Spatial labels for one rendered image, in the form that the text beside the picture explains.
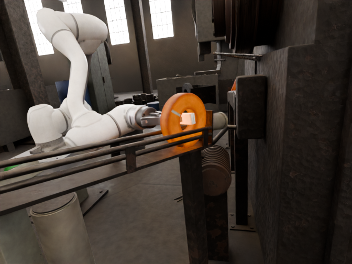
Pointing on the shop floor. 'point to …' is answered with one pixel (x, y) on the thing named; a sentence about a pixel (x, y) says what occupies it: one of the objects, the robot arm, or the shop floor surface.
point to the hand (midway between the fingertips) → (184, 118)
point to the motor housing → (216, 200)
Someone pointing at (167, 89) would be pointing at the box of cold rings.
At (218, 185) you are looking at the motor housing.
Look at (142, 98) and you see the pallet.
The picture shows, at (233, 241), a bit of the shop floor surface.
